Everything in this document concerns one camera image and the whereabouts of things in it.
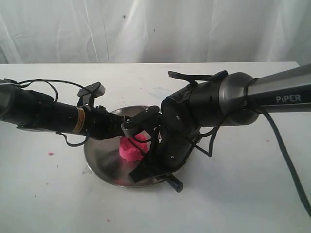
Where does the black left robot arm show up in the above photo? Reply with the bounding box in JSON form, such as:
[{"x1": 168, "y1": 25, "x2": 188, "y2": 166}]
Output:
[{"x1": 0, "y1": 79, "x2": 124, "y2": 140}]

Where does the white backdrop curtain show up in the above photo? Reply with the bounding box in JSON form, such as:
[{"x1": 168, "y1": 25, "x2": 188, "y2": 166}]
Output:
[{"x1": 0, "y1": 0, "x2": 311, "y2": 65}]

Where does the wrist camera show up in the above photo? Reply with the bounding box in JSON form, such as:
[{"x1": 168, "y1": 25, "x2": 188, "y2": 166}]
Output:
[
  {"x1": 77, "y1": 82, "x2": 105, "y2": 108},
  {"x1": 121, "y1": 105, "x2": 160, "y2": 138}
]

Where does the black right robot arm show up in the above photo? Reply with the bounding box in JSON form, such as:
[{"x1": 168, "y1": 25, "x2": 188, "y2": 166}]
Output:
[{"x1": 129, "y1": 65, "x2": 311, "y2": 183}]

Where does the round steel plate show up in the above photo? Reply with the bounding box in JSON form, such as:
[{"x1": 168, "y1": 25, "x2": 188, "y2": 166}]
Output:
[{"x1": 83, "y1": 105, "x2": 192, "y2": 188}]

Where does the pink clay piece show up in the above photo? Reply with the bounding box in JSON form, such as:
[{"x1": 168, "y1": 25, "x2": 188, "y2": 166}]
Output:
[{"x1": 119, "y1": 136, "x2": 148, "y2": 162}]

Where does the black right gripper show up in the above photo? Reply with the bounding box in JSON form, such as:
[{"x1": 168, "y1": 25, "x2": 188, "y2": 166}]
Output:
[{"x1": 129, "y1": 93, "x2": 199, "y2": 183}]

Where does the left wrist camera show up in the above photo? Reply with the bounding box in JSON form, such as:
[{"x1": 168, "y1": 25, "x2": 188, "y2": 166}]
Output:
[{"x1": 77, "y1": 82, "x2": 105, "y2": 108}]

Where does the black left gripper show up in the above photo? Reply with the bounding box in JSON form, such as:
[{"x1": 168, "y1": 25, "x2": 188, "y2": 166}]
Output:
[{"x1": 82, "y1": 106, "x2": 124, "y2": 140}]

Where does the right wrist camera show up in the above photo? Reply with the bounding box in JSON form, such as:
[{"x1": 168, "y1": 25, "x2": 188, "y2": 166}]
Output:
[{"x1": 121, "y1": 105, "x2": 160, "y2": 138}]

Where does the black serrated knife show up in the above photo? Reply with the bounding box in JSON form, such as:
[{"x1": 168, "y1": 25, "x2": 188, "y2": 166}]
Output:
[{"x1": 156, "y1": 173, "x2": 184, "y2": 193}]

